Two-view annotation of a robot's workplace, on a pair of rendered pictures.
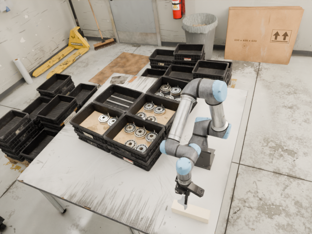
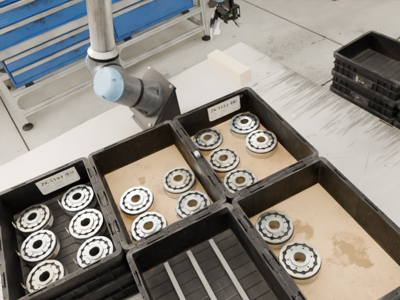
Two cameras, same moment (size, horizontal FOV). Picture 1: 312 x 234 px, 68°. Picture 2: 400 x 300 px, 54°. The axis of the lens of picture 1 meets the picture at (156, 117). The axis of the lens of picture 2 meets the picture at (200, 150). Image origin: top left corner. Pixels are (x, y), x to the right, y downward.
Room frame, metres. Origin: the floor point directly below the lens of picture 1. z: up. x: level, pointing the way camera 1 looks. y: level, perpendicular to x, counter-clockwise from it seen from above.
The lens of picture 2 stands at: (2.05, 0.55, 1.77)
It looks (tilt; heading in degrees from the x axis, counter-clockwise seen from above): 45 degrees down; 213
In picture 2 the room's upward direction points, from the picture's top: 12 degrees counter-clockwise
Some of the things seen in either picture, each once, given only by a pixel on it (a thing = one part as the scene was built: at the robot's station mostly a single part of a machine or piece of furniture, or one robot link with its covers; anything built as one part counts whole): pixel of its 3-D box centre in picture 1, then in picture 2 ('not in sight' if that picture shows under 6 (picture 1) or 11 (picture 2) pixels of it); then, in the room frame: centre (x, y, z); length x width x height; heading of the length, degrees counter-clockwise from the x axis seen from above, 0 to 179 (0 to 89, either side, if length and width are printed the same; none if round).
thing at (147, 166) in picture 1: (138, 145); not in sight; (1.26, 0.19, 0.76); 0.40 x 0.30 x 0.12; 51
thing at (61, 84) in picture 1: (60, 94); not in sight; (2.79, 1.28, 0.37); 0.40 x 0.30 x 0.45; 150
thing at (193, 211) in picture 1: (190, 211); (228, 66); (0.66, -0.11, 0.73); 0.24 x 0.06 x 0.06; 61
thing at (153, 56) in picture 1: (165, 64); not in sight; (3.20, -0.29, 0.31); 0.40 x 0.30 x 0.34; 60
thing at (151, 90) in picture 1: (172, 93); (60, 233); (1.72, -0.19, 0.87); 0.40 x 0.30 x 0.11; 51
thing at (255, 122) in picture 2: (141, 149); (244, 122); (1.13, 0.15, 0.86); 0.10 x 0.10 x 0.01
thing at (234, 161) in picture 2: (140, 132); (223, 159); (1.31, 0.15, 0.86); 0.10 x 0.10 x 0.01
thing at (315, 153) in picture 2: (133, 133); (240, 137); (1.26, 0.19, 0.92); 0.40 x 0.30 x 0.02; 51
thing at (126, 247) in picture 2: (154, 109); (152, 178); (1.49, 0.00, 0.92); 0.40 x 0.30 x 0.02; 51
